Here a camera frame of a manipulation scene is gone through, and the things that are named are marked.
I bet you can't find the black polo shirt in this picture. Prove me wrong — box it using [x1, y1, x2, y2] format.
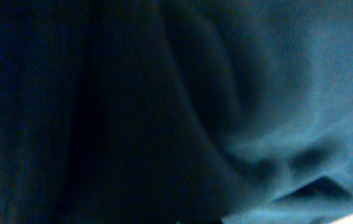
[0, 0, 353, 224]

